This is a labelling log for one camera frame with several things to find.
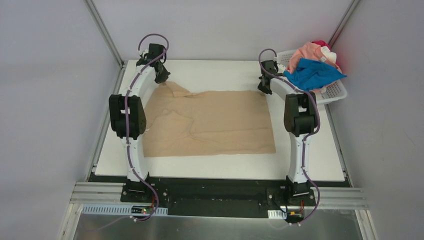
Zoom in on beige t shirt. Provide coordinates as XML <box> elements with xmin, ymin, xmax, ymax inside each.
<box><xmin>142</xmin><ymin>81</ymin><xmax>276</xmax><ymax>157</ymax></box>

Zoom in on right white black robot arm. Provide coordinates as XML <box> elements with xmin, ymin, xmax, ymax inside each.
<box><xmin>257</xmin><ymin>60</ymin><xmax>321</xmax><ymax>205</ymax></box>

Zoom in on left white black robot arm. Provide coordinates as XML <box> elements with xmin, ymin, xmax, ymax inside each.
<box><xmin>108</xmin><ymin>43</ymin><xmax>170</xmax><ymax>203</ymax></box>

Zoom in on blue t shirt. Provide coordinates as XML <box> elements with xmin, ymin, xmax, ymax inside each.
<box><xmin>283</xmin><ymin>58</ymin><xmax>347</xmax><ymax>91</ymax></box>

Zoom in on pink t shirt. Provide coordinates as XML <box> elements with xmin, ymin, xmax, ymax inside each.
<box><xmin>286</xmin><ymin>42</ymin><xmax>342</xmax><ymax>73</ymax></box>

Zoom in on red t shirt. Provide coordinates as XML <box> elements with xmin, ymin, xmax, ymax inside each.
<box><xmin>312</xmin><ymin>40</ymin><xmax>331</xmax><ymax>50</ymax></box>

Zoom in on white t shirt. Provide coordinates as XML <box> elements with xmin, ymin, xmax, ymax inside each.
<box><xmin>320</xmin><ymin>46</ymin><xmax>337</xmax><ymax>64</ymax></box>

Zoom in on white plastic laundry basket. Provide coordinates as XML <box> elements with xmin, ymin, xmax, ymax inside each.
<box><xmin>274</xmin><ymin>49</ymin><xmax>348</xmax><ymax>105</ymax></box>

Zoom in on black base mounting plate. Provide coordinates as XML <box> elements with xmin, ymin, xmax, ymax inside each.
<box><xmin>120</xmin><ymin>177</ymin><xmax>317</xmax><ymax>219</ymax></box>

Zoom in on left aluminium frame post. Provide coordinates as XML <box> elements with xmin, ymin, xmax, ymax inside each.
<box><xmin>83</xmin><ymin>0</ymin><xmax>124</xmax><ymax>69</ymax></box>

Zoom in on aluminium frame post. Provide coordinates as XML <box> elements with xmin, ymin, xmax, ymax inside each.
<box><xmin>328</xmin><ymin>0</ymin><xmax>362</xmax><ymax>48</ymax></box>
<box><xmin>83</xmin><ymin>0</ymin><xmax>124</xmax><ymax>69</ymax></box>

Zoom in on right aluminium frame post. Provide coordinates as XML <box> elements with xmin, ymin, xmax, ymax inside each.
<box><xmin>328</xmin><ymin>0</ymin><xmax>362</xmax><ymax>48</ymax></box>

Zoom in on right white cable duct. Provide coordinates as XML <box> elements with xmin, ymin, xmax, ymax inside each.
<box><xmin>267</xmin><ymin>209</ymin><xmax>287</xmax><ymax>220</ymax></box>

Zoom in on white cable duct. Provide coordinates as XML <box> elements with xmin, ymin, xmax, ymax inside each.
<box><xmin>81</xmin><ymin>204</ymin><xmax>153</xmax><ymax>217</ymax></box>
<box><xmin>267</xmin><ymin>209</ymin><xmax>287</xmax><ymax>220</ymax></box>

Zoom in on aluminium front rail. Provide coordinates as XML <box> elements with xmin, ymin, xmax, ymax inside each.
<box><xmin>70</xmin><ymin>182</ymin><xmax>369</xmax><ymax>210</ymax></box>

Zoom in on left white cable duct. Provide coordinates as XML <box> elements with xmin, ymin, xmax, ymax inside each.
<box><xmin>81</xmin><ymin>204</ymin><xmax>153</xmax><ymax>217</ymax></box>

